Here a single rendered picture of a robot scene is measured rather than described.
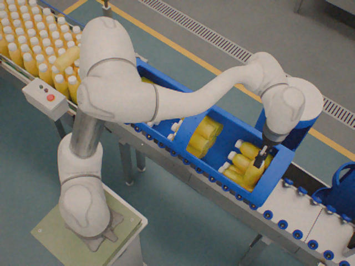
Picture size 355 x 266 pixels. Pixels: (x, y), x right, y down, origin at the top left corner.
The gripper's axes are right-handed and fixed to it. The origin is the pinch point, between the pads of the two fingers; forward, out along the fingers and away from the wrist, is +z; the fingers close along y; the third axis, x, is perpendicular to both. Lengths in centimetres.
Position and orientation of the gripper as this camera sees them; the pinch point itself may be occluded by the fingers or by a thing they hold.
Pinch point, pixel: (260, 158)
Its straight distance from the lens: 149.4
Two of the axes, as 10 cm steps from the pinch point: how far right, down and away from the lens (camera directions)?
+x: -8.1, -5.2, 2.8
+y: 5.9, -6.8, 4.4
